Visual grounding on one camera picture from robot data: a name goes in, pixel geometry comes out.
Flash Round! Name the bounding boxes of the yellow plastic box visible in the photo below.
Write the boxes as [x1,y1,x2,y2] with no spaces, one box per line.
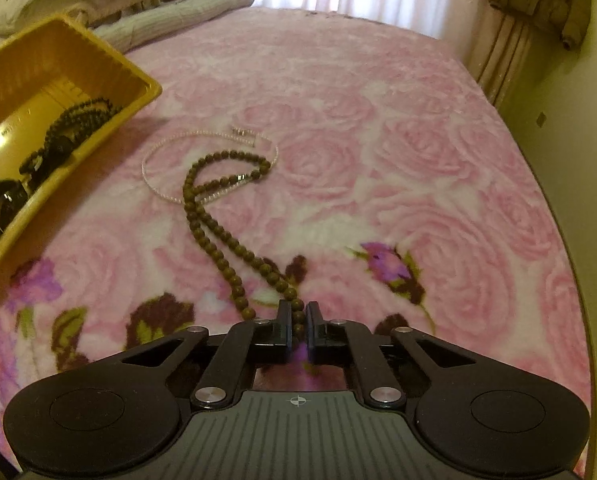
[0,14,163,276]

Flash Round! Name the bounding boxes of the brown bead necklace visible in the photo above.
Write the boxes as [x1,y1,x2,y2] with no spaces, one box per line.
[181,149,306,343]

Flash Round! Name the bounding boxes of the black bead necklace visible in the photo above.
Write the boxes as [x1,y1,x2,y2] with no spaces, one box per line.
[19,96,125,173]

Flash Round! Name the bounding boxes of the light green striped quilt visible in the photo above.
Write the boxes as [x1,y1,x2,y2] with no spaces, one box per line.
[86,0,257,54]

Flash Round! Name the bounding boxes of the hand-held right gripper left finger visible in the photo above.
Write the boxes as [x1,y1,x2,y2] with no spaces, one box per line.
[122,300,293,410]

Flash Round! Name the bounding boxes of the pink floral blanket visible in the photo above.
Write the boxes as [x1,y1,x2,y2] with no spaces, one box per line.
[0,6,597,480]

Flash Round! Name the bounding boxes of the beige striped curtain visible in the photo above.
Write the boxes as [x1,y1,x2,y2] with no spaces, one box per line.
[467,4,535,107]

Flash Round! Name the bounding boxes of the pink pearl necklace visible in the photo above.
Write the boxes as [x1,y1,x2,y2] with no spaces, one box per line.
[141,127,280,206]

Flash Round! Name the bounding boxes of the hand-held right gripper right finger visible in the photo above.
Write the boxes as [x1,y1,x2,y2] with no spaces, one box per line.
[306,301,477,410]

